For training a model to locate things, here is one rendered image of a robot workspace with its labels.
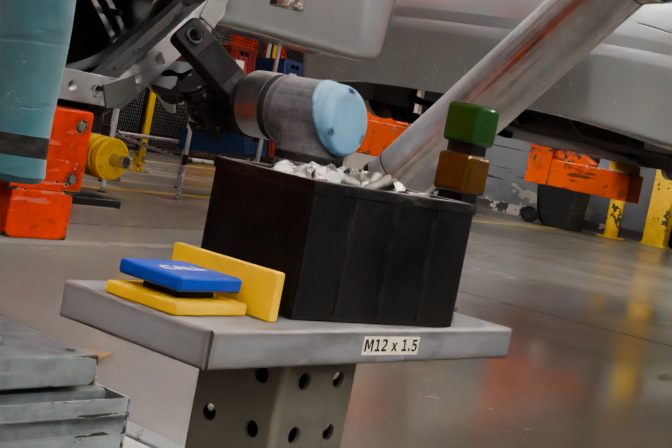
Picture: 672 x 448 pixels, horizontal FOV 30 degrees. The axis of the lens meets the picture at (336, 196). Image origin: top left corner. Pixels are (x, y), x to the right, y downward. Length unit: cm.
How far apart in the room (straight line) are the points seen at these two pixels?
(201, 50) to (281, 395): 75
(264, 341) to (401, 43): 327
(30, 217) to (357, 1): 88
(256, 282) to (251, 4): 112
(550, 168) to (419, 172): 588
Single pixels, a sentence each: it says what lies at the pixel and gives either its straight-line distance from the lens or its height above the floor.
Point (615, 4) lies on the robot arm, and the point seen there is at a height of 82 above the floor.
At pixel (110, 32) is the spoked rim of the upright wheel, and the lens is 183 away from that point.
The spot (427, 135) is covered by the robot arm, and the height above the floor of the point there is 62.
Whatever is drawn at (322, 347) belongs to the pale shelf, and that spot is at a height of 44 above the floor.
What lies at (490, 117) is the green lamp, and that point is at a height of 65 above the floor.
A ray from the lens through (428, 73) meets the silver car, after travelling 413.
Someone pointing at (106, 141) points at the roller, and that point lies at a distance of 172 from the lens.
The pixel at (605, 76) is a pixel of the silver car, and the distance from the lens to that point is 388.
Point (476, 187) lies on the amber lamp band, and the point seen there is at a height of 58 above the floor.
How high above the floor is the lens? 61
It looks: 3 degrees down
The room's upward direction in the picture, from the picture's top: 11 degrees clockwise
